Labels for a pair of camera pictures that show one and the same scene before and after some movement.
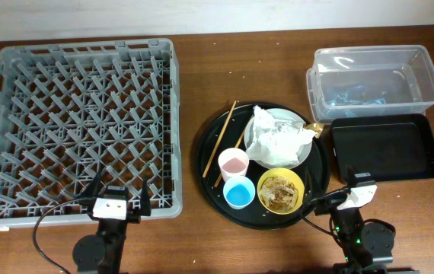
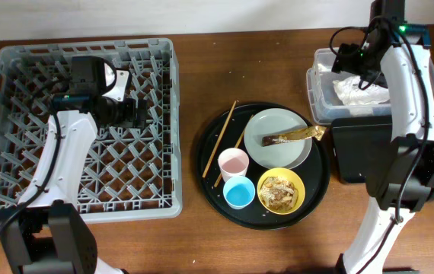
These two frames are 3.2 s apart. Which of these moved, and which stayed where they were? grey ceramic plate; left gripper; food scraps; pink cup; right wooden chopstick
Moved: left gripper
Stayed: food scraps; grey ceramic plate; pink cup; right wooden chopstick
